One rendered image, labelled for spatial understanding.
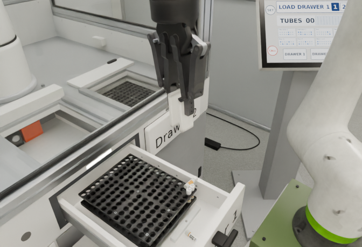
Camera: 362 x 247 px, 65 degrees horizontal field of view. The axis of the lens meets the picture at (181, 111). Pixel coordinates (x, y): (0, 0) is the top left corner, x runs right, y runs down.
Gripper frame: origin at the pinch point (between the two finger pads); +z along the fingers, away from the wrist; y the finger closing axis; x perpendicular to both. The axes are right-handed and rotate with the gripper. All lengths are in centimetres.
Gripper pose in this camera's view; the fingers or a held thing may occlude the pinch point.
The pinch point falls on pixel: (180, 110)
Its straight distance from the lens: 52.6
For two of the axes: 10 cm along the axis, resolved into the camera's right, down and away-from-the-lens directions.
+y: 6.7, 3.2, -6.7
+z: 0.6, 8.8, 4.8
